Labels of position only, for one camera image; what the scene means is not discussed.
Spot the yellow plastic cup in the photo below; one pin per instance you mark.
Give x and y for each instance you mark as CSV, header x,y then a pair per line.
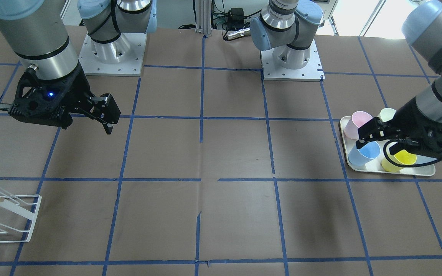
x,y
403,158

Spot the blue plastic cup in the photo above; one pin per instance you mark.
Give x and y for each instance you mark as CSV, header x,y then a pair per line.
x,y
360,157

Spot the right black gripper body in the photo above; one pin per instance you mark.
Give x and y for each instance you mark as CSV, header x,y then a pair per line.
x,y
76,91

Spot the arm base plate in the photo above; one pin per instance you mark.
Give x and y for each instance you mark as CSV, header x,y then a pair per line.
x,y
123,57

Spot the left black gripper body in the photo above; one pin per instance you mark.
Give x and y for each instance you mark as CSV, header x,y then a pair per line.
x,y
408,122

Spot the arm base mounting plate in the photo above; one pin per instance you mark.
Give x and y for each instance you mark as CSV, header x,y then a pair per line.
x,y
286,64

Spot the cream plastic tray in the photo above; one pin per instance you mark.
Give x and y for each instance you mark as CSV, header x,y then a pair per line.
x,y
375,166

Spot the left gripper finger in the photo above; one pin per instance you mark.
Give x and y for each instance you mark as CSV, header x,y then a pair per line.
x,y
373,130

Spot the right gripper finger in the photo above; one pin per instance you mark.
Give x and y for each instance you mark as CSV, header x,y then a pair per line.
x,y
103,109

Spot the aluminium frame post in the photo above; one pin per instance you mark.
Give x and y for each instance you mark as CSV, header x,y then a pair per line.
x,y
203,13

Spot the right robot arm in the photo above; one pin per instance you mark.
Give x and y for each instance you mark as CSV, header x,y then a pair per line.
x,y
38,36

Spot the black power box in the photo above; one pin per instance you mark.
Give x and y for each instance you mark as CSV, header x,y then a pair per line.
x,y
235,15

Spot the pink plastic cup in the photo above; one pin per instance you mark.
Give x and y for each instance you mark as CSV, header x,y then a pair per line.
x,y
358,119

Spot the pale green plastic cup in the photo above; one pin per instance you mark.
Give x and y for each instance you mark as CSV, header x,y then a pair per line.
x,y
386,114

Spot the silver cylinder on floor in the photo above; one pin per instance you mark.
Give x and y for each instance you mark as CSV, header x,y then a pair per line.
x,y
237,34

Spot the white wire cup rack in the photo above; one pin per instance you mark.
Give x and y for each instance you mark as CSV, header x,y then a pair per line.
x,y
18,216

